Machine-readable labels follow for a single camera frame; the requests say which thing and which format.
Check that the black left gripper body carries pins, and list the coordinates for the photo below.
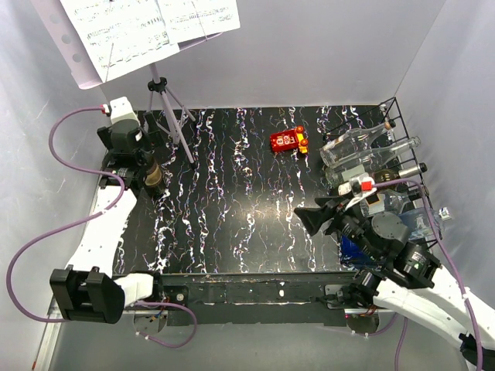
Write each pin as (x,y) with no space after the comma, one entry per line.
(148,145)

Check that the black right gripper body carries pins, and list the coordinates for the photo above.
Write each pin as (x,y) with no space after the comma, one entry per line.
(352,225)

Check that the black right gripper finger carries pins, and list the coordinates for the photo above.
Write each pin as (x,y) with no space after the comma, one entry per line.
(332,203)
(313,218)

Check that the dark green wine bottle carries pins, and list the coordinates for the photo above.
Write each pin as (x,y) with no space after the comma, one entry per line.
(153,181)

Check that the clear corked glass bottle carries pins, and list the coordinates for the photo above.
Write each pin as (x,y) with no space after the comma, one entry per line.
(352,141)

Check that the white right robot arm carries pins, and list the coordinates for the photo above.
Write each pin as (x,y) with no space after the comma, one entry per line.
(409,279)

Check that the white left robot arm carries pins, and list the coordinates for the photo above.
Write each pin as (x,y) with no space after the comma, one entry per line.
(85,290)

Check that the clear tall glass bottle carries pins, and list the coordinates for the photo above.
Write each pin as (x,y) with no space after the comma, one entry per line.
(370,160)

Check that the clear square liquor bottle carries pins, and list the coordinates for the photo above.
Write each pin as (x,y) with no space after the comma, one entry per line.
(416,220)

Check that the blue rectangular bottle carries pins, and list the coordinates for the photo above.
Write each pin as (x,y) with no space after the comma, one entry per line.
(356,247)

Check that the red yellow toy block car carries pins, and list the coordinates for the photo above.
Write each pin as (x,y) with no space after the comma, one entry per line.
(290,139)

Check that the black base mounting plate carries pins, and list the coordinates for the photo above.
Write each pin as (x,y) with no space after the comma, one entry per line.
(326,298)

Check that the white sheet music left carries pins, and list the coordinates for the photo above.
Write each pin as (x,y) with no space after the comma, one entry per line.
(120,36)

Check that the white sheet music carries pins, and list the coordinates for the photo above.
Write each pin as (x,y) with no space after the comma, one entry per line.
(187,20)
(120,36)

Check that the white sheet music right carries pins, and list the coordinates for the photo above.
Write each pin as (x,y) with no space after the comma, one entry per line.
(187,20)

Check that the lilac music stand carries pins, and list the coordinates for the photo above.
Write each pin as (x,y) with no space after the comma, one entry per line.
(68,42)

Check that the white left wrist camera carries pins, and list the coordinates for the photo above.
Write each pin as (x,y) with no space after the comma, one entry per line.
(118,110)

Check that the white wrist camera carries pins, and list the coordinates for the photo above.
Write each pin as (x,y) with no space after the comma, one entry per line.
(358,187)
(118,110)

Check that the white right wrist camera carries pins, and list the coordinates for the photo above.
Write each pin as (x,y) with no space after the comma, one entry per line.
(358,187)

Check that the black wire wine rack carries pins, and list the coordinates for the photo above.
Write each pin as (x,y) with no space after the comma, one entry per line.
(371,117)

